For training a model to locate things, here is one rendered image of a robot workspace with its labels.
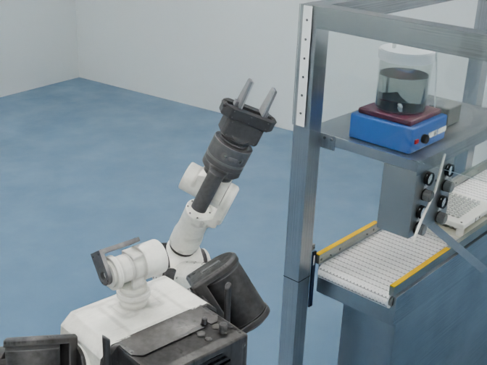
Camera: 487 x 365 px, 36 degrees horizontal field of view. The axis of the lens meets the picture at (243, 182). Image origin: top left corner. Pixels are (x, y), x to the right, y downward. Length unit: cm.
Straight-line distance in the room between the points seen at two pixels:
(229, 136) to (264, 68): 482
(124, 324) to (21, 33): 611
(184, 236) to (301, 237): 63
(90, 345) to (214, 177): 43
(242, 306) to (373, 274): 90
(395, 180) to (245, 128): 66
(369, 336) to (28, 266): 225
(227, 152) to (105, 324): 44
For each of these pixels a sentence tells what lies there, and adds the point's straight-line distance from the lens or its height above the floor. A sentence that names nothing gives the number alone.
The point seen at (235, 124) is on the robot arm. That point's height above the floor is 154.
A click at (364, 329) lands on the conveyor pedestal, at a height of 65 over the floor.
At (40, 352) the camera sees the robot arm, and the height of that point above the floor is 128.
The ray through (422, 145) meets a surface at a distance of 193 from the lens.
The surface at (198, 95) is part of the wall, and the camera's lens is 685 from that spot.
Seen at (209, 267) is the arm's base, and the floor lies 128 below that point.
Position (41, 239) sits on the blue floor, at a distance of 450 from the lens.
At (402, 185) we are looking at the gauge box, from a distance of 208.
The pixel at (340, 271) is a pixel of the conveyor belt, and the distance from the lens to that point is 235.
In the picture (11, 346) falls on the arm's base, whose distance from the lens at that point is 131.
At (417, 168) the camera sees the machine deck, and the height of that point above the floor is 131.
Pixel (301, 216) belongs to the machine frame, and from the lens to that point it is 224.
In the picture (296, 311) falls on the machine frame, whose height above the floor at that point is 74.
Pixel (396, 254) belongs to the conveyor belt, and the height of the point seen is 89.
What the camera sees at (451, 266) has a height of 85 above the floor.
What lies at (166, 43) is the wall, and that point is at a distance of 698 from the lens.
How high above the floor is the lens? 203
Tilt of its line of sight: 23 degrees down
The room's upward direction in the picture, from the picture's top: 2 degrees clockwise
